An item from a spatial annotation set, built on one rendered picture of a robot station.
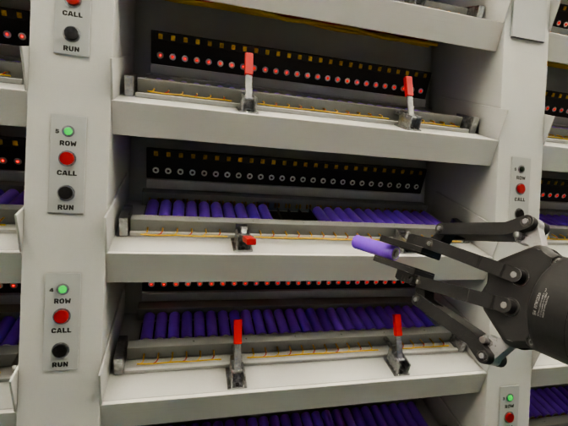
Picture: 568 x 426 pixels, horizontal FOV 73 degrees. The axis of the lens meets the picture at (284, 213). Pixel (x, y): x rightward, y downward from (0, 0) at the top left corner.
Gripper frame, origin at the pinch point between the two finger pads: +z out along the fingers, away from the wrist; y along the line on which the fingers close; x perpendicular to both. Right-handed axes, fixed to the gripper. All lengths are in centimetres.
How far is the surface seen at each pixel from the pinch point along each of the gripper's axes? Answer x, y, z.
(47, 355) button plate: -31.8, 25.9, 19.5
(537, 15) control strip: 23, -47, 12
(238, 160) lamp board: -12.9, -7.1, 32.7
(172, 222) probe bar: -22.0, 6.0, 23.2
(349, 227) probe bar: 4.5, -1.8, 18.6
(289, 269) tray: -4.9, 7.1, 16.4
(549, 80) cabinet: 52, -52, 28
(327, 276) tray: 1.5, 6.6, 15.7
